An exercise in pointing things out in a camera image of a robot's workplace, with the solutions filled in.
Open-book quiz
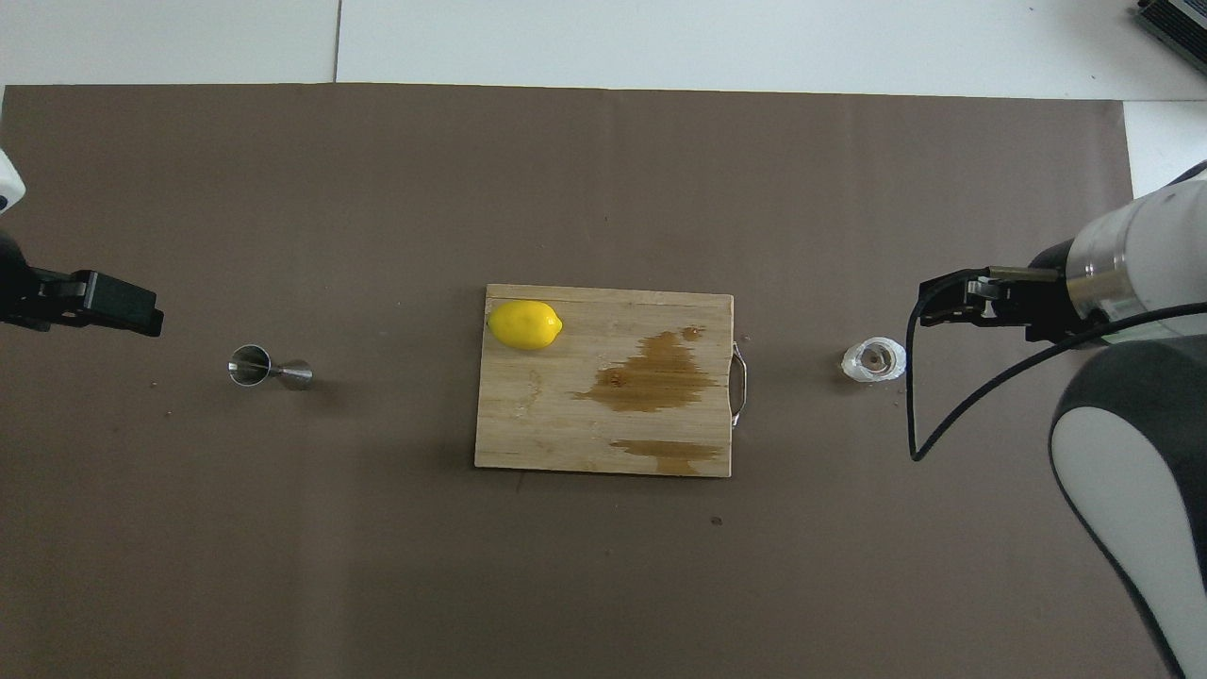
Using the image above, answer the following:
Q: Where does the yellow lemon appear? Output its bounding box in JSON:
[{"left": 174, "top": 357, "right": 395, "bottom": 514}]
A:
[{"left": 487, "top": 299, "right": 564, "bottom": 352}]

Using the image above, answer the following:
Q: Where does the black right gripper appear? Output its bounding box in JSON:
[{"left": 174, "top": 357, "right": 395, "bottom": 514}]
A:
[{"left": 919, "top": 239, "right": 1109, "bottom": 343}]

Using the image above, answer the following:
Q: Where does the dark ribbed metal device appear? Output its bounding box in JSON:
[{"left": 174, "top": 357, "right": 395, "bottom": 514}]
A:
[{"left": 1132, "top": 0, "right": 1207, "bottom": 50}]

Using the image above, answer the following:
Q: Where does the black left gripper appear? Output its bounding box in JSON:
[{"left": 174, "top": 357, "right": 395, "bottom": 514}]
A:
[{"left": 0, "top": 229, "right": 165, "bottom": 339}]

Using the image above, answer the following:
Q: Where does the wooden cutting board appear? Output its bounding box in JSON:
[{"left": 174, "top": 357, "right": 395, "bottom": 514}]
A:
[{"left": 474, "top": 284, "right": 751, "bottom": 478}]

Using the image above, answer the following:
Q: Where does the brown paper table mat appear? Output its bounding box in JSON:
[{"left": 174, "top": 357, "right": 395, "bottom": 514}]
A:
[{"left": 0, "top": 83, "right": 1184, "bottom": 679}]

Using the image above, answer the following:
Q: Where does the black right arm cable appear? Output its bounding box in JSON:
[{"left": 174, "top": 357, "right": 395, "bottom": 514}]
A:
[{"left": 906, "top": 272, "right": 1207, "bottom": 463}]

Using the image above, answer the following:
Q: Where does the steel double jigger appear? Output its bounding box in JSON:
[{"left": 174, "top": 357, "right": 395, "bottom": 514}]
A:
[{"left": 227, "top": 344, "right": 314, "bottom": 390}]

